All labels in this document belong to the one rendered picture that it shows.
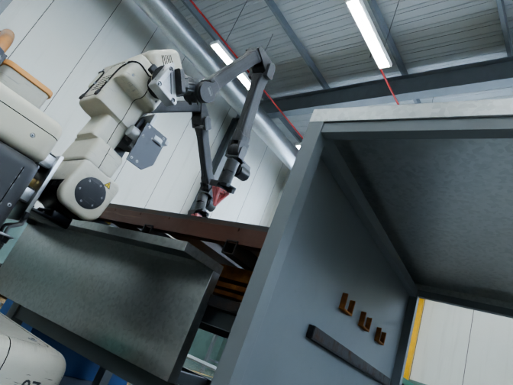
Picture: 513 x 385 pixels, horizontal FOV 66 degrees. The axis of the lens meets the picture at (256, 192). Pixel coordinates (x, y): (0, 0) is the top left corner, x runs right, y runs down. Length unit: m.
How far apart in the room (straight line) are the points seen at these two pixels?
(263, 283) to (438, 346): 9.04
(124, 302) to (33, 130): 0.69
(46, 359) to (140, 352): 0.32
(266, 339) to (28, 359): 0.59
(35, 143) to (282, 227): 0.67
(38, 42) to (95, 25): 1.35
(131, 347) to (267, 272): 0.72
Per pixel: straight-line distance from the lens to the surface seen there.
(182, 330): 1.33
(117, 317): 1.55
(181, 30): 9.16
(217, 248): 1.87
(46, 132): 1.18
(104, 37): 10.04
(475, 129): 0.90
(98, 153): 1.41
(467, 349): 9.70
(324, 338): 1.20
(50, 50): 9.41
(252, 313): 0.84
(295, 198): 0.91
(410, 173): 1.20
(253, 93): 1.74
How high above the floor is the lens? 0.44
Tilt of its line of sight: 22 degrees up
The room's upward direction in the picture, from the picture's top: 22 degrees clockwise
